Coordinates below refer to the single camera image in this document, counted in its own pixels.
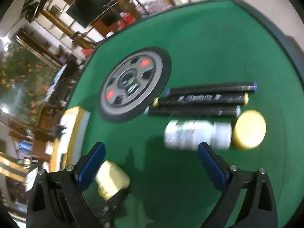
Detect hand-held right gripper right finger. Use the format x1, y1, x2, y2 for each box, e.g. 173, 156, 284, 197
198, 142, 278, 228

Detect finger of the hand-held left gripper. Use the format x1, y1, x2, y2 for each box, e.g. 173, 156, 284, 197
101, 187, 130, 228

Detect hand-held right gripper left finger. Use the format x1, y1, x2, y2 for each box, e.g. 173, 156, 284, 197
26, 142, 106, 228

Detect pale yellow bottle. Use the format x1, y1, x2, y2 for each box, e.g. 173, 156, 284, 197
95, 161, 131, 200

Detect white labelled bottle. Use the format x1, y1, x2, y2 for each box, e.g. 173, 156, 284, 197
163, 120, 232, 151

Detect yellow round jar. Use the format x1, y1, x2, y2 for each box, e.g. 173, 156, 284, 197
232, 110, 267, 150

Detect black marker beige caps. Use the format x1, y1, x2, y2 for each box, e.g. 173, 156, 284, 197
144, 105, 242, 118

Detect black marker yellow caps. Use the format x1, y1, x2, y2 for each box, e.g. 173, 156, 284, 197
153, 93, 249, 108

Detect black marker purple caps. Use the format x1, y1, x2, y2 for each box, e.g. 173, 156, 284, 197
166, 82, 258, 96

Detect yellow and white box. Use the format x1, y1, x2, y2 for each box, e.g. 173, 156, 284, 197
50, 106, 91, 172

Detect round grey table control panel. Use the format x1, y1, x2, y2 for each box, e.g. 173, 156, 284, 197
100, 47, 172, 124

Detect plant with orange flowers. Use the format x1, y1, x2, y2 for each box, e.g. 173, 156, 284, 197
0, 45, 61, 126

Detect wooden folding rack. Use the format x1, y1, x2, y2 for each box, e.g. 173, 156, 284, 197
71, 26, 101, 48

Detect red bag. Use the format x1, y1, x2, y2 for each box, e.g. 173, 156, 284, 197
118, 12, 141, 29

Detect black flat television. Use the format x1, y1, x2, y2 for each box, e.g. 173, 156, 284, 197
66, 0, 129, 28

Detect dark wooden chair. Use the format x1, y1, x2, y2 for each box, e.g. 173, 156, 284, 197
103, 0, 149, 17

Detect patterned purple cushion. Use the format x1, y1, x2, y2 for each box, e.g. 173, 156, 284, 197
136, 0, 176, 15

